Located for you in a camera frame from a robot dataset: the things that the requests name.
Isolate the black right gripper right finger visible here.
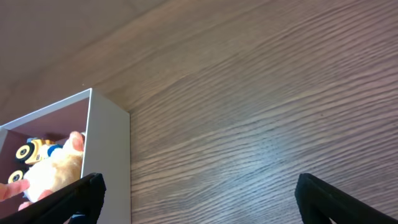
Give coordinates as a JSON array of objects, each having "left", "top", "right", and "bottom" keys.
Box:
[{"left": 295, "top": 173, "right": 397, "bottom": 224}]

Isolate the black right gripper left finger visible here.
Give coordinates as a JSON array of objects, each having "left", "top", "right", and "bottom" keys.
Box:
[{"left": 1, "top": 173, "right": 106, "bottom": 224}]

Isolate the yellow plush duck toy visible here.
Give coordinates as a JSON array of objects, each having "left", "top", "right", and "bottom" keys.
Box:
[{"left": 0, "top": 131, "right": 86, "bottom": 212}]

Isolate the blue yellow toy truck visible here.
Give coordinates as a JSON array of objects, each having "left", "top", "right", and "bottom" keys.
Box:
[{"left": 7, "top": 138, "right": 62, "bottom": 184}]

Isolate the white box pink interior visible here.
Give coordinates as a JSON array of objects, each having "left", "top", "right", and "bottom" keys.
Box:
[{"left": 1, "top": 88, "right": 131, "bottom": 223}]

